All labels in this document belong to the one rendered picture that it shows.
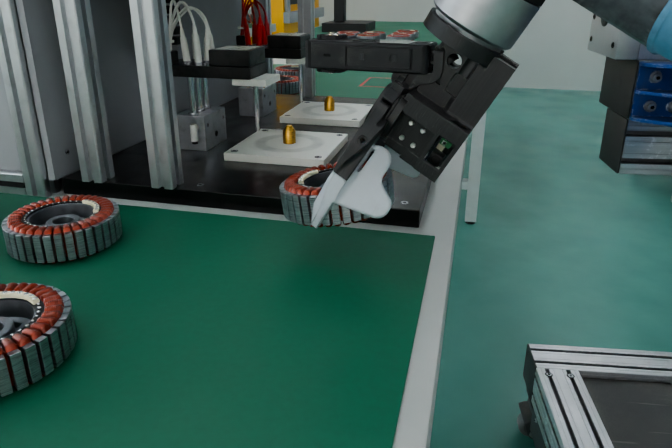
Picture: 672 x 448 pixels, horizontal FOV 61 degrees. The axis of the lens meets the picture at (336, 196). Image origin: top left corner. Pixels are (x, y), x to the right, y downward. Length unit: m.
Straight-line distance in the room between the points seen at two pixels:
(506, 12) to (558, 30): 5.71
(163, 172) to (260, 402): 0.40
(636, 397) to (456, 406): 0.43
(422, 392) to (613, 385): 1.01
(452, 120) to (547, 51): 5.71
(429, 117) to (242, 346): 0.24
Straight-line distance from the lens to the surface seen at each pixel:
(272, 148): 0.84
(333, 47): 0.51
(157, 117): 0.71
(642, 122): 0.98
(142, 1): 0.71
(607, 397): 1.37
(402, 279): 0.54
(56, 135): 0.82
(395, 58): 0.49
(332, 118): 1.03
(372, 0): 6.22
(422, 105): 0.48
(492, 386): 1.65
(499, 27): 0.47
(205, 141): 0.88
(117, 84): 0.92
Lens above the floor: 1.01
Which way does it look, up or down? 21 degrees down
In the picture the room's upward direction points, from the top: straight up
